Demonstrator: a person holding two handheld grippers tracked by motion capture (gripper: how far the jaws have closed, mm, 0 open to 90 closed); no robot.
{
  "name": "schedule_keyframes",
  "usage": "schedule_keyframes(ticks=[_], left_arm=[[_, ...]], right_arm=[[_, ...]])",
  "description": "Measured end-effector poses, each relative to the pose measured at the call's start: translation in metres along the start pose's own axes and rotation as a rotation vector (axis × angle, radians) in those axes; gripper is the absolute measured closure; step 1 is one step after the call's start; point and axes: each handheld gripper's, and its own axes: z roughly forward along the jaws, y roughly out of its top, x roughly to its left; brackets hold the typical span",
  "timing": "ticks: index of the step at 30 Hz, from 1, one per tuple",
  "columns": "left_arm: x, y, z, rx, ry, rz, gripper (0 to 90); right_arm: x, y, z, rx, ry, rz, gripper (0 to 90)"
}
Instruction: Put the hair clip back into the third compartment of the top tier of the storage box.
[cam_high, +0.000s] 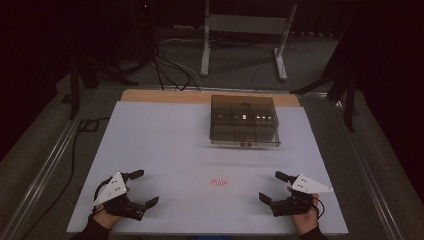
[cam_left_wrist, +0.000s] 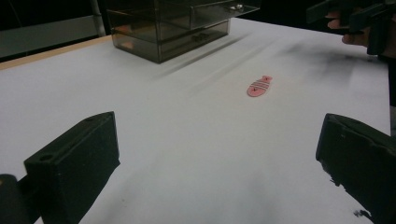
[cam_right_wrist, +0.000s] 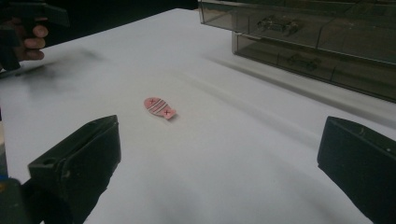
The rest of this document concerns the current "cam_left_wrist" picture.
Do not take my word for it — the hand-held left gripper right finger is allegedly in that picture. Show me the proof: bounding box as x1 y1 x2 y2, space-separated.
315 113 396 224

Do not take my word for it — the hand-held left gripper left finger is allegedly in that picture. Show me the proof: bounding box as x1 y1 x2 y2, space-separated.
23 111 121 224

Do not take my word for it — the pink fish-shaped toy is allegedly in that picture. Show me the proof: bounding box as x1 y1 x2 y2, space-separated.
246 75 274 98

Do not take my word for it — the smoky transparent drawer organizer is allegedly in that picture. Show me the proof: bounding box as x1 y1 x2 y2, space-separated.
106 0 262 64

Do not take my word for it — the metal stand pole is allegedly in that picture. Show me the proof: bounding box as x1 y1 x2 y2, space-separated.
90 0 107 37

